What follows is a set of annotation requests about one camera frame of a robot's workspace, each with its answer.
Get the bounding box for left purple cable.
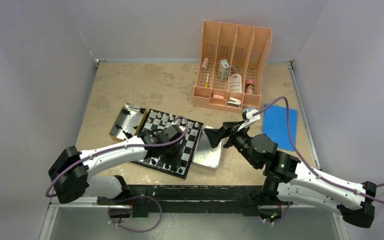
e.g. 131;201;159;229
45;115;190;198

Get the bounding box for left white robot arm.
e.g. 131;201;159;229
45;124;188;205

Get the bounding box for white striped bottle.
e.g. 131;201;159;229
227;73;243;93

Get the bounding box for pink small tube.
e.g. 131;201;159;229
200;57;209;71

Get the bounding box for peach plastic desk organizer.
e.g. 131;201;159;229
193;20;273;113

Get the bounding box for blue notebook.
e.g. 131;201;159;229
262;105;298;152

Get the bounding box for yellow white pen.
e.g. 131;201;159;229
205;73;210;88

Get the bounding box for pink tape roll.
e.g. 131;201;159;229
244;78;255;95

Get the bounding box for white green small box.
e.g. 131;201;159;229
217;59;230;83

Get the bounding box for metal tin with black pieces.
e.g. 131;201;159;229
109;103;148;142

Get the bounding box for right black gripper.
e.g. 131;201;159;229
204;120;260;169

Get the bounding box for white stapler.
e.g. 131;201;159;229
226;97;242;108

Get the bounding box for black white chess board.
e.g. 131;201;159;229
134;109;204;179

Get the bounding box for empty metal tin lid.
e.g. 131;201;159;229
192;125;224;171

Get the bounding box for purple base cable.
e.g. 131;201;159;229
107;195;164;233

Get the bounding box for pink eraser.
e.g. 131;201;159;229
212;94;225;100

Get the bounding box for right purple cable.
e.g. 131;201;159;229
253;96;384;208

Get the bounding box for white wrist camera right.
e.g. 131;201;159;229
238;106;261;131

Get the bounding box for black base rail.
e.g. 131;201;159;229
97;184;288;218

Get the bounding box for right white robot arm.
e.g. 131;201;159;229
204;122;377;229

